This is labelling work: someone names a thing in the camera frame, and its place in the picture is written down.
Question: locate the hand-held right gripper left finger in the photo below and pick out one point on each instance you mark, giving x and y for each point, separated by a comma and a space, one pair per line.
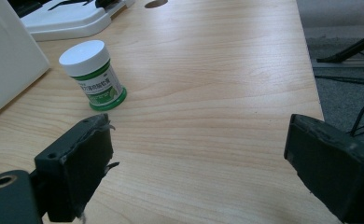
77, 168

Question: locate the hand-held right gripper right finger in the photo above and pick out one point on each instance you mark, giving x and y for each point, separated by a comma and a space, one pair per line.
335, 171

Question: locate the green jar with white lid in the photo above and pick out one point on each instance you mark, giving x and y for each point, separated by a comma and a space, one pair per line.
93, 74

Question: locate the black metal stand leg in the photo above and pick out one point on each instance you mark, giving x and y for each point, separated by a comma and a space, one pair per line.
351, 49

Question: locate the white box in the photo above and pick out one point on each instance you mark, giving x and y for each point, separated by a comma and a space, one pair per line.
6, 59

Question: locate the white plastic tray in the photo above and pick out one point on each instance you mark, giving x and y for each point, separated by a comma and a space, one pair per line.
68, 21

